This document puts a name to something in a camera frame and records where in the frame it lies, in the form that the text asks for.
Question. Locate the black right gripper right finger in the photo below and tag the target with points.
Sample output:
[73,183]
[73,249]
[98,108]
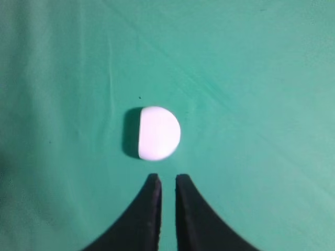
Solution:
[198,227]

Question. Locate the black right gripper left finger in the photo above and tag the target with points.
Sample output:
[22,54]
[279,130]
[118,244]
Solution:
[138,228]

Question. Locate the white earphone case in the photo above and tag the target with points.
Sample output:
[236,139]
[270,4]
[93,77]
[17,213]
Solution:
[159,133]

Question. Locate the green tablecloth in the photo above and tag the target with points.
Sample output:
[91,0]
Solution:
[250,82]

